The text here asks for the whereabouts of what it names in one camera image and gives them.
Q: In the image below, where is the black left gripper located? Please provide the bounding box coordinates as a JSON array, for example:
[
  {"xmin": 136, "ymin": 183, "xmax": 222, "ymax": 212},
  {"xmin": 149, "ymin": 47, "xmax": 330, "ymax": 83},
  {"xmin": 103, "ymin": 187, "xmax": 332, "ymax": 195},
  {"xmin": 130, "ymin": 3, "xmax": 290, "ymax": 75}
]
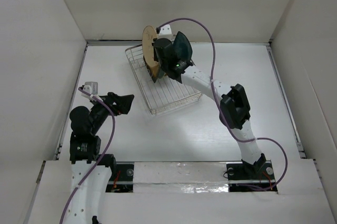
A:
[{"xmin": 90, "ymin": 91, "xmax": 133, "ymax": 133}]

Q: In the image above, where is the dark teal square plate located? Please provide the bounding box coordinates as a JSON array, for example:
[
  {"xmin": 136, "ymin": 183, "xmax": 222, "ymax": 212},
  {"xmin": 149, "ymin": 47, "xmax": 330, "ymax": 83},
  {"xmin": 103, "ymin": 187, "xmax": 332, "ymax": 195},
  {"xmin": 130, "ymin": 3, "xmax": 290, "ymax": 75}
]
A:
[{"xmin": 173, "ymin": 32, "xmax": 193, "ymax": 65}]

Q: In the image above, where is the beige plate with orange leaves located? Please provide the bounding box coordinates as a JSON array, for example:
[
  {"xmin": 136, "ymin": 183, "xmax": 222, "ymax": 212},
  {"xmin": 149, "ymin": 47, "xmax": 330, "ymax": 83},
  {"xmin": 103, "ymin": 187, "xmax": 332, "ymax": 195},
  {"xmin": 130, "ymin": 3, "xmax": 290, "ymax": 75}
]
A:
[{"xmin": 142, "ymin": 26, "xmax": 160, "ymax": 83}]

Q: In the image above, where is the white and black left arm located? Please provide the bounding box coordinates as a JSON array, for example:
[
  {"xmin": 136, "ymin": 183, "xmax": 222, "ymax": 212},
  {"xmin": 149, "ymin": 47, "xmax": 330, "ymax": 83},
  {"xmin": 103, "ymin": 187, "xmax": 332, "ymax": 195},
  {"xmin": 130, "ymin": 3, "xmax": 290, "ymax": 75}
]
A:
[{"xmin": 60, "ymin": 87, "xmax": 134, "ymax": 223}]

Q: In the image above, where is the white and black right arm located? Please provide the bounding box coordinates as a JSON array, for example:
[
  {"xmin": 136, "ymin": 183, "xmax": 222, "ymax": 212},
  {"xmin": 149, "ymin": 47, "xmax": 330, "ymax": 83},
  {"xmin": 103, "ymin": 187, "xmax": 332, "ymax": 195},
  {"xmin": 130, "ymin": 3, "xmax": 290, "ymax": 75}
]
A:
[{"xmin": 152, "ymin": 38, "xmax": 266, "ymax": 178}]

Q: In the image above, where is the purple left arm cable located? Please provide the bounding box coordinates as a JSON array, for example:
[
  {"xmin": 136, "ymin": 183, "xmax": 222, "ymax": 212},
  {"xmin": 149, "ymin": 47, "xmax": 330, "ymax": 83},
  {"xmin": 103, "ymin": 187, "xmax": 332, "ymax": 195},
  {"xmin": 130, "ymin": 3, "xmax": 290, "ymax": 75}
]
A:
[{"xmin": 59, "ymin": 87, "xmax": 116, "ymax": 224}]

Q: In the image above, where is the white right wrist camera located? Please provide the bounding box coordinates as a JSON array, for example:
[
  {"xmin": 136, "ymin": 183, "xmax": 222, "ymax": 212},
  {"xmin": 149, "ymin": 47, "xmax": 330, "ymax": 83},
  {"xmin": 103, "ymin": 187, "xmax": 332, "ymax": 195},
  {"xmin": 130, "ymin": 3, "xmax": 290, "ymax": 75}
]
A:
[{"xmin": 156, "ymin": 24, "xmax": 173, "ymax": 40}]

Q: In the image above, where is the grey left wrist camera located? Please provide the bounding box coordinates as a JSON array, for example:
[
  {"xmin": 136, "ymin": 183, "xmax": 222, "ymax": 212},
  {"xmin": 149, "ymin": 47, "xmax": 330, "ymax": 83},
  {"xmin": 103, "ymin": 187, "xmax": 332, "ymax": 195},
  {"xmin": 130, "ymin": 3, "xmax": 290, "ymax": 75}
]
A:
[{"xmin": 80, "ymin": 82, "xmax": 98, "ymax": 100}]

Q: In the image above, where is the metal wire dish rack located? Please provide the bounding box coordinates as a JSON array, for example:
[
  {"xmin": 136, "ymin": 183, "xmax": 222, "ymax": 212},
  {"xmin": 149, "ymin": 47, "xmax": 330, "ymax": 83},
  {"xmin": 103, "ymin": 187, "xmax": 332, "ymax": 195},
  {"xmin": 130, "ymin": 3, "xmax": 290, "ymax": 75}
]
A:
[{"xmin": 125, "ymin": 45, "xmax": 202, "ymax": 115}]

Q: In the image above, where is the metal rail at table front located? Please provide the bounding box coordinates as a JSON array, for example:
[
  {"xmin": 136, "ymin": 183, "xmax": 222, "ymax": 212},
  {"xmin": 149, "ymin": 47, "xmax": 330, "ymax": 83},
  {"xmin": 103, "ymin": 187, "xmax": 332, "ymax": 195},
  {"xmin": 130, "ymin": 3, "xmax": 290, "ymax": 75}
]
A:
[{"xmin": 108, "ymin": 171, "xmax": 275, "ymax": 186}]

